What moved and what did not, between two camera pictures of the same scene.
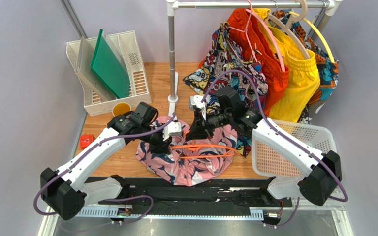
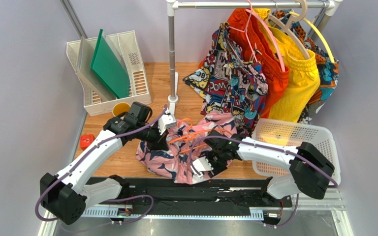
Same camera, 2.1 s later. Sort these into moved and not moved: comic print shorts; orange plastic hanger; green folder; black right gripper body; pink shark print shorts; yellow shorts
Moved: black right gripper body; orange plastic hanger
Not moved: pink shark print shorts; green folder; comic print shorts; yellow shorts
